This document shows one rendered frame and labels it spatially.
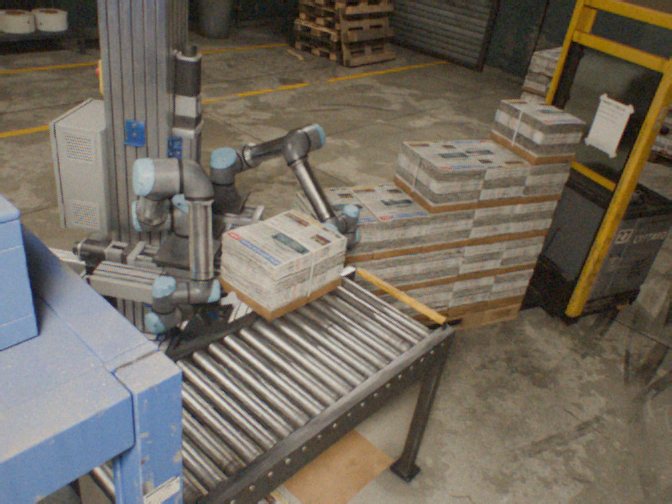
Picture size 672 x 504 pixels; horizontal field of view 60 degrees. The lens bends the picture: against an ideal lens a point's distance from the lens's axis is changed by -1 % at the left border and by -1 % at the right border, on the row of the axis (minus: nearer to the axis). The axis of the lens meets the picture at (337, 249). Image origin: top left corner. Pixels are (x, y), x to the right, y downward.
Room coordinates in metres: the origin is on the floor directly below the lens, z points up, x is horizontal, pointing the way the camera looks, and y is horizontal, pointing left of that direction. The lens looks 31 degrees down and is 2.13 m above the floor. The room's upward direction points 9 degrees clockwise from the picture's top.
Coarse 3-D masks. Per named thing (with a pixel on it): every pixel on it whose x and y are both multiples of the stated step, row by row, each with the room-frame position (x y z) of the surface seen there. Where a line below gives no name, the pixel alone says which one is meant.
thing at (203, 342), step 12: (348, 276) 2.05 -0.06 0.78; (252, 312) 1.69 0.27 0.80; (228, 324) 1.60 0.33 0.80; (240, 324) 1.61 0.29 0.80; (252, 324) 1.64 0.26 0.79; (204, 336) 1.52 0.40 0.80; (216, 336) 1.53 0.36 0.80; (180, 348) 1.45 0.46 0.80; (192, 348) 1.45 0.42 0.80; (204, 348) 1.48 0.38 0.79
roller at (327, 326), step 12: (300, 312) 1.76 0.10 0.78; (312, 312) 1.75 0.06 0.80; (324, 324) 1.70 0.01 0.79; (336, 324) 1.71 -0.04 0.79; (336, 336) 1.65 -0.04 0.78; (348, 336) 1.64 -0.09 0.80; (348, 348) 1.61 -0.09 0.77; (360, 348) 1.60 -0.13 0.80; (372, 360) 1.55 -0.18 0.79; (384, 360) 1.55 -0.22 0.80
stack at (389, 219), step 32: (352, 192) 2.77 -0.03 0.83; (384, 192) 2.82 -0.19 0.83; (384, 224) 2.51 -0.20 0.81; (416, 224) 2.61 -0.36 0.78; (448, 224) 2.72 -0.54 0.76; (480, 224) 2.82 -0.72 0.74; (512, 224) 2.93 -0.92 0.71; (416, 256) 2.63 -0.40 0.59; (448, 256) 2.73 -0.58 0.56; (480, 256) 2.86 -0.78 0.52; (448, 288) 2.77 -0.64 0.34; (480, 288) 2.88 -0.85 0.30; (448, 320) 2.80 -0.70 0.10; (480, 320) 2.93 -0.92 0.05
